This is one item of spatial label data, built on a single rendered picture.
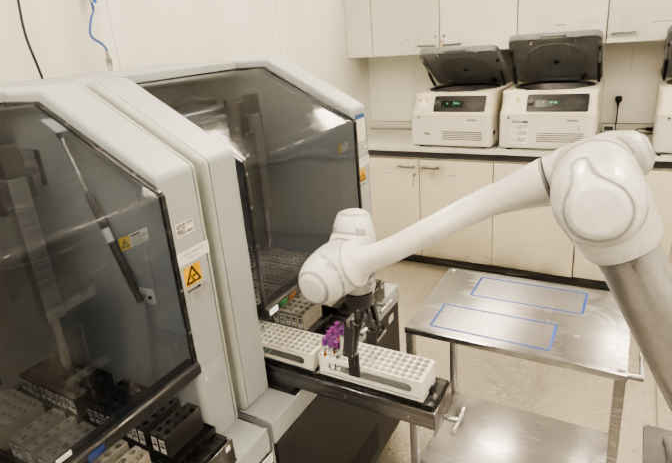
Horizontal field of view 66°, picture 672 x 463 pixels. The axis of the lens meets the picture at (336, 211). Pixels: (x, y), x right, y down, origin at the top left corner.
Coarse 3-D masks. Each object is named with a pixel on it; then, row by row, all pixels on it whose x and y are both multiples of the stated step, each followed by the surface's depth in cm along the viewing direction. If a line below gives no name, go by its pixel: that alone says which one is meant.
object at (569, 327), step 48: (480, 288) 177; (528, 288) 175; (576, 288) 172; (432, 336) 154; (480, 336) 150; (528, 336) 148; (576, 336) 146; (624, 336) 145; (624, 384) 130; (480, 432) 187; (528, 432) 185; (576, 432) 183
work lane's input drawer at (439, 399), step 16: (272, 368) 147; (288, 368) 145; (288, 384) 146; (304, 384) 143; (320, 384) 140; (336, 384) 137; (352, 384) 135; (448, 384) 134; (352, 400) 136; (368, 400) 133; (384, 400) 130; (400, 400) 129; (432, 400) 127; (448, 400) 133; (400, 416) 129; (416, 416) 126; (432, 416) 124; (448, 416) 130
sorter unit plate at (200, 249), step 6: (198, 246) 118; (204, 246) 120; (186, 252) 115; (192, 252) 117; (198, 252) 119; (204, 252) 120; (180, 258) 114; (186, 258) 115; (192, 258) 117; (180, 264) 114
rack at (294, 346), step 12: (264, 324) 159; (276, 324) 157; (264, 336) 153; (276, 336) 151; (288, 336) 150; (300, 336) 150; (312, 336) 149; (324, 336) 149; (264, 348) 152; (276, 348) 146; (288, 348) 144; (300, 348) 144; (312, 348) 145; (276, 360) 148; (288, 360) 145; (300, 360) 148; (312, 360) 141
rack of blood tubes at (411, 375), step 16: (320, 352) 140; (368, 352) 138; (384, 352) 138; (400, 352) 137; (320, 368) 140; (336, 368) 139; (368, 368) 132; (384, 368) 132; (400, 368) 131; (416, 368) 131; (432, 368) 131; (384, 384) 134; (400, 384) 134; (416, 384) 125; (432, 384) 132; (416, 400) 127
